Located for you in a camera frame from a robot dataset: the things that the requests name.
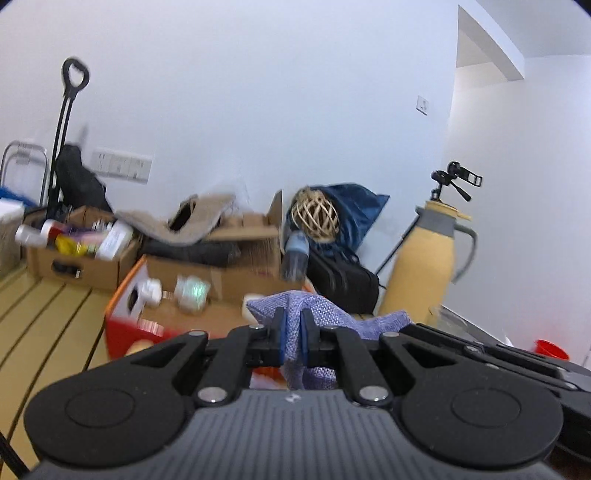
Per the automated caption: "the red plastic bucket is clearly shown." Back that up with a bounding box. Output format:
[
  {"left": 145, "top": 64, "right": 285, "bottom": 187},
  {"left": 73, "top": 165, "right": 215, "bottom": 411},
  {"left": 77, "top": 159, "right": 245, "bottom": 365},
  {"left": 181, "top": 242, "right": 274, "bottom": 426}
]
[{"left": 534, "top": 339, "right": 570, "bottom": 361}]

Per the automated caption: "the black carry case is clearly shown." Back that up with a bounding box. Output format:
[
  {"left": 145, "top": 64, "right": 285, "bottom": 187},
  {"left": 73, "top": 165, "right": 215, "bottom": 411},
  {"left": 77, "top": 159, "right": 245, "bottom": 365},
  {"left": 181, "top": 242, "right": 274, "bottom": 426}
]
[{"left": 305, "top": 244, "right": 380, "bottom": 315}]

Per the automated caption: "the yellow thermos jug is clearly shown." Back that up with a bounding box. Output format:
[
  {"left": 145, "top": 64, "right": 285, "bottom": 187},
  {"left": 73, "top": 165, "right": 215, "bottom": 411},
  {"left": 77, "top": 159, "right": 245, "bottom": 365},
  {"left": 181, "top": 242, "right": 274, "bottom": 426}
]
[{"left": 378, "top": 199, "right": 477, "bottom": 326}]

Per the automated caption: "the purple knitted cloth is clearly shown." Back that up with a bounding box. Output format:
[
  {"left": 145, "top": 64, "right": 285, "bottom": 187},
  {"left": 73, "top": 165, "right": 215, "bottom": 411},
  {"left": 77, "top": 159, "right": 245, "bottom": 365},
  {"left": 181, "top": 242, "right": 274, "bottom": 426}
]
[{"left": 246, "top": 290, "right": 411, "bottom": 391}]

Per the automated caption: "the yellow packet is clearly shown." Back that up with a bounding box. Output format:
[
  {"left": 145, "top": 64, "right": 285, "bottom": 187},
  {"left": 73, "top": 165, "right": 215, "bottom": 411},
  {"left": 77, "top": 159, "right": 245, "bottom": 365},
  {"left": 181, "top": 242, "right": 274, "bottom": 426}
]
[{"left": 55, "top": 234, "right": 88, "bottom": 256}]

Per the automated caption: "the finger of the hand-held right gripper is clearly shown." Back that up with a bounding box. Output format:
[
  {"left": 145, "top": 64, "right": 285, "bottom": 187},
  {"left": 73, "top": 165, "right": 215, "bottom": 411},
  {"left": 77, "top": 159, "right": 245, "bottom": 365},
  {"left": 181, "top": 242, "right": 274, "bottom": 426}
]
[{"left": 405, "top": 322, "right": 591, "bottom": 398}]

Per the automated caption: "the blue water bottle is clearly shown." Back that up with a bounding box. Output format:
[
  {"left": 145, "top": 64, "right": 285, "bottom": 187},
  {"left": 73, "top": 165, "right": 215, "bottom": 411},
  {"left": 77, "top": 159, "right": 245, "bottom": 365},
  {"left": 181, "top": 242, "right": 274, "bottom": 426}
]
[{"left": 281, "top": 231, "right": 309, "bottom": 282}]

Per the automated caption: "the black camera tripod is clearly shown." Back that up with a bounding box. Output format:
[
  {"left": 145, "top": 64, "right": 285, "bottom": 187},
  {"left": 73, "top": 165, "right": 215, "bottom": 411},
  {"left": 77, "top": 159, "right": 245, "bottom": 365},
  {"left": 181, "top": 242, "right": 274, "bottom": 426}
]
[{"left": 376, "top": 161, "right": 484, "bottom": 278}]

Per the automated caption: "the small white bottle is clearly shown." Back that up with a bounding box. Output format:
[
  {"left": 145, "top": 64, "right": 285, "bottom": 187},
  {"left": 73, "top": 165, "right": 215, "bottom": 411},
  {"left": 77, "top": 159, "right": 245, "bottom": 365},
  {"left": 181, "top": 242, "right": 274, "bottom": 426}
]
[{"left": 137, "top": 279, "right": 163, "bottom": 309}]

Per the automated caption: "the white wall socket panel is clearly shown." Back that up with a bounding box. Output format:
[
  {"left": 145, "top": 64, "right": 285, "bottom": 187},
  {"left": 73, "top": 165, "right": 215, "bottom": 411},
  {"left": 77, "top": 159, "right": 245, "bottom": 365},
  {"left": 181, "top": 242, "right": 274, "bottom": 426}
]
[{"left": 90, "top": 148, "right": 153, "bottom": 184}]

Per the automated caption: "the small brown cardboard box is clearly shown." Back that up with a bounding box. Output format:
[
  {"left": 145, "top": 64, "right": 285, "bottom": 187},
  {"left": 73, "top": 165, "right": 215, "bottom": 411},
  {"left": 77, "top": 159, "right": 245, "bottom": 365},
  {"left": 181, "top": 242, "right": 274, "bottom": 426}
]
[{"left": 25, "top": 206, "right": 139, "bottom": 291}]

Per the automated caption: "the black trolley handle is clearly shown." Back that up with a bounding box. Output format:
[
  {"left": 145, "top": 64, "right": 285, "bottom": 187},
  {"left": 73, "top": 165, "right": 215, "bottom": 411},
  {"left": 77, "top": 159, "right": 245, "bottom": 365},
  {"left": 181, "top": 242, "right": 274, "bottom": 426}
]
[{"left": 46, "top": 58, "right": 89, "bottom": 217}]

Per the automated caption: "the woven rattan ball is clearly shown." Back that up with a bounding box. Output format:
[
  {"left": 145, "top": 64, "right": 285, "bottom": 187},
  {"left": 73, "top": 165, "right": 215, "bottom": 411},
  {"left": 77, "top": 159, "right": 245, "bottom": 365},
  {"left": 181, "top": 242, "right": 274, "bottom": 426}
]
[{"left": 291, "top": 188, "right": 340, "bottom": 241}]

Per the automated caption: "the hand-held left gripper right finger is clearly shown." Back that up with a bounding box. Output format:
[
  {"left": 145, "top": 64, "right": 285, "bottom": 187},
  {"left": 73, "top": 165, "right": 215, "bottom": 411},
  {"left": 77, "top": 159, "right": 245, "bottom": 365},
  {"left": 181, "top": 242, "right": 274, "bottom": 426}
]
[{"left": 300, "top": 310, "right": 455, "bottom": 408}]

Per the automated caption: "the black trolley bag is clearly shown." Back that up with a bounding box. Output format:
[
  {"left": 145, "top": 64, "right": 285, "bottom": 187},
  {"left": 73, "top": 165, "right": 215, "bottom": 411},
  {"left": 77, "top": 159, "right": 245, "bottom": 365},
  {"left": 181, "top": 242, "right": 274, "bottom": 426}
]
[{"left": 55, "top": 144, "right": 114, "bottom": 215}]

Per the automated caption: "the white labelled bottle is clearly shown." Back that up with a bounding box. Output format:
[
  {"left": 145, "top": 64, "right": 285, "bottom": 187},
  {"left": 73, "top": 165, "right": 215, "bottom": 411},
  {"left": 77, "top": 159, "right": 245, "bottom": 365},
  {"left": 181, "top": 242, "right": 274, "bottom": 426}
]
[{"left": 95, "top": 220, "right": 134, "bottom": 261}]

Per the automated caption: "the metal tube frame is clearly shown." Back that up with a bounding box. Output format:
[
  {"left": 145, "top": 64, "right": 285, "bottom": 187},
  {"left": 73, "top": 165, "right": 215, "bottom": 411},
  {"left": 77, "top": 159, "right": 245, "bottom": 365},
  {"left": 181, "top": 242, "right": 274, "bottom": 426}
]
[{"left": 0, "top": 141, "right": 49, "bottom": 208}]

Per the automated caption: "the dark blue cloth bag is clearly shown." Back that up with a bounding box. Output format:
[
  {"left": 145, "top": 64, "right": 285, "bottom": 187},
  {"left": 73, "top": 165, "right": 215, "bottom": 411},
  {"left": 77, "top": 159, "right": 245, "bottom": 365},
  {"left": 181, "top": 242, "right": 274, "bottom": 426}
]
[{"left": 285, "top": 183, "right": 390, "bottom": 252}]

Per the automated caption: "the clear plastic wrapped roll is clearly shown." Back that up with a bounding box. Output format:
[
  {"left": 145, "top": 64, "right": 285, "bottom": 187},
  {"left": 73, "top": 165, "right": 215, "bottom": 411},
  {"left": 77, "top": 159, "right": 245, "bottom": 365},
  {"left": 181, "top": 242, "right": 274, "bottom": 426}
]
[{"left": 174, "top": 275, "right": 211, "bottom": 315}]

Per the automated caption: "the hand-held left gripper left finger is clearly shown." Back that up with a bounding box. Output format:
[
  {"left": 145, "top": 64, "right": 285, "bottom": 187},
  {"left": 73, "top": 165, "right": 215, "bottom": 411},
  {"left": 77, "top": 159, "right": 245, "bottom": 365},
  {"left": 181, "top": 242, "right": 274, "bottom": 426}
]
[{"left": 127, "top": 307, "right": 287, "bottom": 408}]

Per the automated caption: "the white bottle with red band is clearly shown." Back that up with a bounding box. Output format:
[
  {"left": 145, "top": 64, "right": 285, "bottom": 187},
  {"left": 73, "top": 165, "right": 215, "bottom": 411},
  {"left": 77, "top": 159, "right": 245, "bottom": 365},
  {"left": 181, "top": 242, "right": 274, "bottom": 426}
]
[{"left": 15, "top": 219, "right": 63, "bottom": 247}]

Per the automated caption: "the large open cardboard box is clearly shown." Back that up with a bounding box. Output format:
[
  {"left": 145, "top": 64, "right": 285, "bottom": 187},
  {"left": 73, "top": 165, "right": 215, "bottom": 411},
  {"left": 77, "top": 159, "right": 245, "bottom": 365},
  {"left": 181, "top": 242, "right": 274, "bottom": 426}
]
[{"left": 203, "top": 189, "right": 284, "bottom": 280}]

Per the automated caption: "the dark cloth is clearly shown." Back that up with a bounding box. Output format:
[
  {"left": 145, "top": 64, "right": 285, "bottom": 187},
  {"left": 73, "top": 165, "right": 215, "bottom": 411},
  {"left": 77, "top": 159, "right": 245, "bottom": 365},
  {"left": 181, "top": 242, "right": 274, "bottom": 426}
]
[{"left": 139, "top": 239, "right": 242, "bottom": 268}]

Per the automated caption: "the red cardboard box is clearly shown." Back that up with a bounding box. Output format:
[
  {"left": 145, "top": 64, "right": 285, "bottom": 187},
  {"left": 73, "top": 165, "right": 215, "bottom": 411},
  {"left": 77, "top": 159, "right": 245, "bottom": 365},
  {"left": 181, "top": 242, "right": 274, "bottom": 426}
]
[{"left": 105, "top": 254, "right": 340, "bottom": 391}]

